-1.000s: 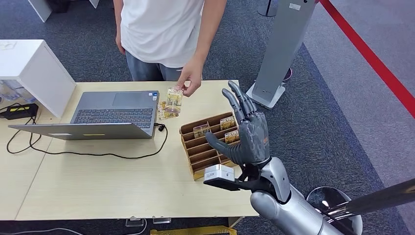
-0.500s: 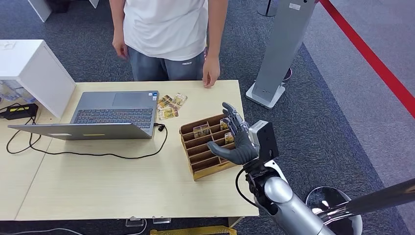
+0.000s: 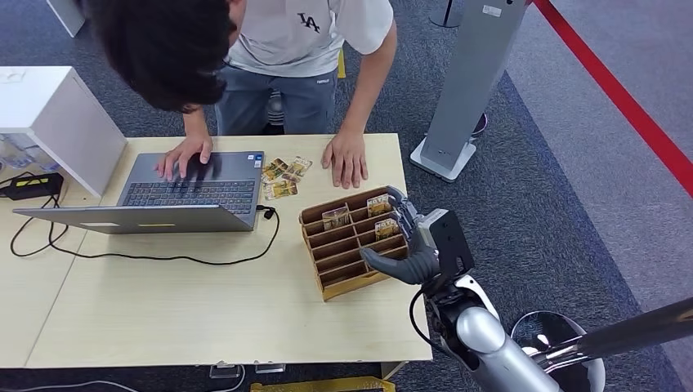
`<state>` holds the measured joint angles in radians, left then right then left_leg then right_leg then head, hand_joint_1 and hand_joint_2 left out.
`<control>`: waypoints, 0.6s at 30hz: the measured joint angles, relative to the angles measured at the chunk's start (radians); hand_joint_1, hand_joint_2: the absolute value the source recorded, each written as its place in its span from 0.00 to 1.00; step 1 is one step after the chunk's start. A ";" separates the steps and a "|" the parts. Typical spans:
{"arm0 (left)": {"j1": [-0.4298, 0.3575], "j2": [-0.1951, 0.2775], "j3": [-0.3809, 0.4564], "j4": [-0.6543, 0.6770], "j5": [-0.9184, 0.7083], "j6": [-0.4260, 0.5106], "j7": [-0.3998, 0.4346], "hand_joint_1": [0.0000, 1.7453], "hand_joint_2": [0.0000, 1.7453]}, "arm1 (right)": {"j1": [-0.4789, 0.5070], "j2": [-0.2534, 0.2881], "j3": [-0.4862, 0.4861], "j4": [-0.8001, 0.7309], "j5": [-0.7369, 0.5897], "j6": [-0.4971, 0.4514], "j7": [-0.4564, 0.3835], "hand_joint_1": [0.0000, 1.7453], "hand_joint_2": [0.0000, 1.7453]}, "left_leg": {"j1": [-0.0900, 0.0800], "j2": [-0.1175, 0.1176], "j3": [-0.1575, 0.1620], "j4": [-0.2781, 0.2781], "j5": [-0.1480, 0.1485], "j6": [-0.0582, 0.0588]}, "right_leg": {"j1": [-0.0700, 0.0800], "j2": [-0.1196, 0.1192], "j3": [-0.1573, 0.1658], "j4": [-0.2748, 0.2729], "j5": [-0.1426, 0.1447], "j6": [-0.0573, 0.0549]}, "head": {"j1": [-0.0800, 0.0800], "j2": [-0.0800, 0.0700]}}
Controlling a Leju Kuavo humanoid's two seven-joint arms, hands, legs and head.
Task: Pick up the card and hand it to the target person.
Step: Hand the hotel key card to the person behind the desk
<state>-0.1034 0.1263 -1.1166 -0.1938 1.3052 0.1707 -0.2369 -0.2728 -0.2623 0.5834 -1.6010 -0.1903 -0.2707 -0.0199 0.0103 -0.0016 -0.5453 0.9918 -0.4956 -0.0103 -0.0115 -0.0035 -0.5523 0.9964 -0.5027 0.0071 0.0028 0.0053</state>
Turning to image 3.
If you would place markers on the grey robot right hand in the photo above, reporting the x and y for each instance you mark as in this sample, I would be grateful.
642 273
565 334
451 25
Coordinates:
419 265

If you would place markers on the person's right hand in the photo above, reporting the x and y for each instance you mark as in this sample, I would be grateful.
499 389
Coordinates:
184 154

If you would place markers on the person's left hand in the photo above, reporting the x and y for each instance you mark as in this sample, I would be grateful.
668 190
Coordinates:
346 159

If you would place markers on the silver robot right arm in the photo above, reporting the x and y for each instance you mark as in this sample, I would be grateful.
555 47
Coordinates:
487 346

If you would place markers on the person's left forearm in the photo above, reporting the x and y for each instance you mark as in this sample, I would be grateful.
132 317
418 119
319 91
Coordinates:
360 105

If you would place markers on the wooden slotted card holder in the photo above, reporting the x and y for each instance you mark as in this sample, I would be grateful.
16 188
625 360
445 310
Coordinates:
341 270

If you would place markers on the person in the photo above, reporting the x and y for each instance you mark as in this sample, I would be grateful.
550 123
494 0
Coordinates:
281 43

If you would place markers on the grey open laptop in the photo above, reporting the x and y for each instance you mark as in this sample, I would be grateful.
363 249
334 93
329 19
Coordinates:
233 173

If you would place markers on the yellow floor tape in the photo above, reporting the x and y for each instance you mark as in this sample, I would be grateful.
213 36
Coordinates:
341 65

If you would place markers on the white box shelf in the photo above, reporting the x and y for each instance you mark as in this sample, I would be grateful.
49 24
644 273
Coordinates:
54 108

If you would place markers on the grey kiosk stand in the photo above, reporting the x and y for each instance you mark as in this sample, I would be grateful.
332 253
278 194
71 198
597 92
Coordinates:
471 81

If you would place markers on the yellow flat panel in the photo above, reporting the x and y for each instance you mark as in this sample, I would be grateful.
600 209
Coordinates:
325 386

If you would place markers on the black power adapter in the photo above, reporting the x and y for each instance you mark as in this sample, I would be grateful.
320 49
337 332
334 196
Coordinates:
32 186

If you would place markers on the chrome round base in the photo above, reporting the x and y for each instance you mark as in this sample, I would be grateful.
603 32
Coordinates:
563 330

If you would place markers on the white furniture panel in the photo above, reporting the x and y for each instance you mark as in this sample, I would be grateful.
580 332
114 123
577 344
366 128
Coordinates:
67 13

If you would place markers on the dark grey pole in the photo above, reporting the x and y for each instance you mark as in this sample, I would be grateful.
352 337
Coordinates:
639 330

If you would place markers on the red floor tape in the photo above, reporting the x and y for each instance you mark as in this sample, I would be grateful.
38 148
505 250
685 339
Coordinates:
622 100

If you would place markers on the clear plastic bracket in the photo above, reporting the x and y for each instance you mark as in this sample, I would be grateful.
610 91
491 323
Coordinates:
269 368
224 371

